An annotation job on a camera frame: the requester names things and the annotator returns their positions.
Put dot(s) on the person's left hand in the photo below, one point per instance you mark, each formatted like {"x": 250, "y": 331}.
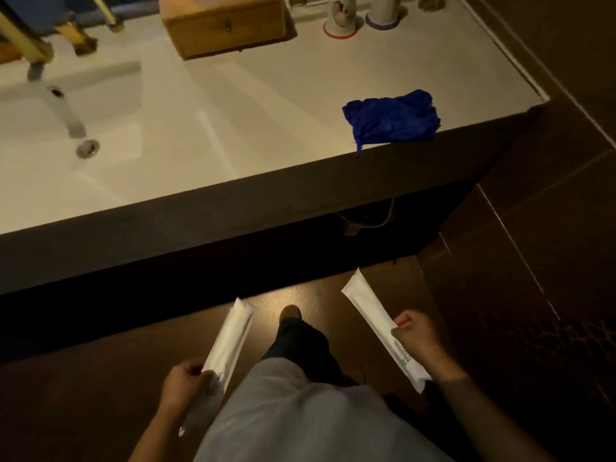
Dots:
{"x": 182, "y": 387}

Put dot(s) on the person's right forearm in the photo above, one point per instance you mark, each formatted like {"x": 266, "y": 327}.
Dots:
{"x": 486, "y": 418}

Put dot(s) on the person's left thumb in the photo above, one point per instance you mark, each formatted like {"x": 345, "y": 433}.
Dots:
{"x": 204, "y": 378}

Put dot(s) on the person's left forearm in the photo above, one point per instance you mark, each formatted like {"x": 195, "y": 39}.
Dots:
{"x": 153, "y": 440}

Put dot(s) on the metal sink drain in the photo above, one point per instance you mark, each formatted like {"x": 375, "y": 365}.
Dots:
{"x": 88, "y": 149}

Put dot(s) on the white cup with red base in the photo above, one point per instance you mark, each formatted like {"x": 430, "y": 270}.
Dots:
{"x": 340, "y": 16}

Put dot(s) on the blue cloth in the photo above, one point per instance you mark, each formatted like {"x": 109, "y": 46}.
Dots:
{"x": 390, "y": 117}

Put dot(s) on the dark vanity cabinet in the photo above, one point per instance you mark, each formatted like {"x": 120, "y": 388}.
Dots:
{"x": 192, "y": 221}

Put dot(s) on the white sink basin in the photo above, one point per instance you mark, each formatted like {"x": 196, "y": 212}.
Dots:
{"x": 29, "y": 120}

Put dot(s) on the person's right hand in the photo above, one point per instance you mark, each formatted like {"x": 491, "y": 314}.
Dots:
{"x": 419, "y": 342}

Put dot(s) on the grey shirt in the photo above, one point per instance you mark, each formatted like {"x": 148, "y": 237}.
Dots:
{"x": 298, "y": 418}

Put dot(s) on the wooden drawer box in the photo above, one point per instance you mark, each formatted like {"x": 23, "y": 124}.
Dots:
{"x": 226, "y": 26}

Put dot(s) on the dark small container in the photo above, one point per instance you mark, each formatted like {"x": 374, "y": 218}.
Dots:
{"x": 431, "y": 0}

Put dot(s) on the white cup with purple base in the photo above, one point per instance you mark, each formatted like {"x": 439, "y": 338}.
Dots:
{"x": 383, "y": 11}

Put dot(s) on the brown shoe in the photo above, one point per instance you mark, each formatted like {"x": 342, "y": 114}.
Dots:
{"x": 290, "y": 313}

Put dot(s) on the person's right thumb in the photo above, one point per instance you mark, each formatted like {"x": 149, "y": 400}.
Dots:
{"x": 405, "y": 319}

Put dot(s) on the dark trouser leg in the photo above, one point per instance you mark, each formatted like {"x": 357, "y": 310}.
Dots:
{"x": 308, "y": 348}

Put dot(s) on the white toothbrush packet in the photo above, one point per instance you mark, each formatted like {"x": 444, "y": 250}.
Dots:
{"x": 371, "y": 307}
{"x": 231, "y": 339}

